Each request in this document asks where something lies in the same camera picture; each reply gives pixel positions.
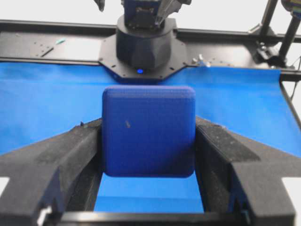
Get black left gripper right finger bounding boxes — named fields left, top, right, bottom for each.
left=195, top=117, right=301, bottom=226

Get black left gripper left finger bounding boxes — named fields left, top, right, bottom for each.
left=0, top=119, right=102, bottom=226

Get blue block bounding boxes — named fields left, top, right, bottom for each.
left=102, top=85, right=196, bottom=178

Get black camera stand pole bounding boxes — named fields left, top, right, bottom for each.
left=250, top=0, right=301, bottom=67

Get blue table mat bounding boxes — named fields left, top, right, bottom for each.
left=0, top=63, right=301, bottom=213

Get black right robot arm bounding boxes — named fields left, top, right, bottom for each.
left=99, top=0, right=191, bottom=81

